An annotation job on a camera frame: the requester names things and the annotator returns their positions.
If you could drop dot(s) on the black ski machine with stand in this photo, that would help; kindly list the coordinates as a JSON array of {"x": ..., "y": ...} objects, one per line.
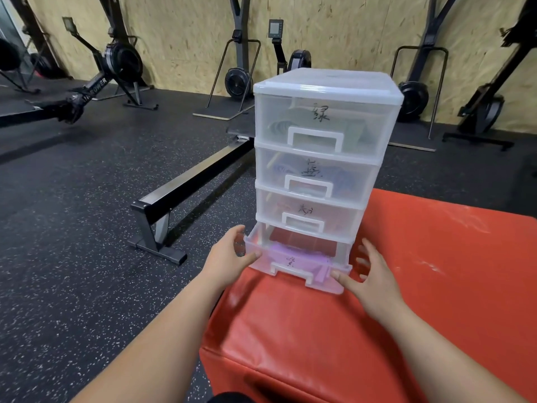
[
  {"x": 31, "y": 25},
  {"x": 238, "y": 81},
  {"x": 113, "y": 16},
  {"x": 413, "y": 100}
]

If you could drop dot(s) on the person's right forearm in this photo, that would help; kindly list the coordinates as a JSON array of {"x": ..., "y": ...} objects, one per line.
[{"x": 444, "y": 365}]

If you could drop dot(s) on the person's black trousers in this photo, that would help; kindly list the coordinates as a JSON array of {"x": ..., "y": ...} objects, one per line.
[{"x": 233, "y": 397}]

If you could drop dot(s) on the stack of pink bands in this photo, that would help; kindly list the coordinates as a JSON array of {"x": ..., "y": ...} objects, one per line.
[{"x": 340, "y": 218}]

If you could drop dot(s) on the stack of green bands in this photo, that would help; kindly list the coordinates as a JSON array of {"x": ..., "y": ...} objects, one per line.
[{"x": 356, "y": 130}]

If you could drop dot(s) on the stack of blue bands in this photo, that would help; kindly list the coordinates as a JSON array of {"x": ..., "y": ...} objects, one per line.
[{"x": 342, "y": 176}]

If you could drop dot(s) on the person's left forearm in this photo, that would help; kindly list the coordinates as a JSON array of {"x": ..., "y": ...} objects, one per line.
[{"x": 155, "y": 352}]

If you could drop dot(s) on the purple band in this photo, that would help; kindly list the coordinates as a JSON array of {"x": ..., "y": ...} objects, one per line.
[{"x": 268, "y": 256}]

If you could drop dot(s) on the red soft plyo box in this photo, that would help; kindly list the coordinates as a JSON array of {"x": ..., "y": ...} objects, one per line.
[{"x": 440, "y": 289}]

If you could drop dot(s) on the person's left hand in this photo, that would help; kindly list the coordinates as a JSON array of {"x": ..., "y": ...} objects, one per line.
[{"x": 224, "y": 264}]

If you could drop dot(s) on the translucent plastic drawer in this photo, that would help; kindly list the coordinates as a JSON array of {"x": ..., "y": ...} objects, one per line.
[
  {"x": 256, "y": 251},
  {"x": 266, "y": 205},
  {"x": 268, "y": 159},
  {"x": 268, "y": 109}
]

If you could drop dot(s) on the black upright rowing machine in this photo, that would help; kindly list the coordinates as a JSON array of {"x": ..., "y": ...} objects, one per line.
[{"x": 482, "y": 113}]

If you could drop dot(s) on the person's right hand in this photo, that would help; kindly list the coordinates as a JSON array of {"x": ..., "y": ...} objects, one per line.
[{"x": 379, "y": 289}]

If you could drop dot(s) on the clear plastic drawer unit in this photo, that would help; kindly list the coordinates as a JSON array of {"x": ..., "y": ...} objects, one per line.
[{"x": 327, "y": 81}]

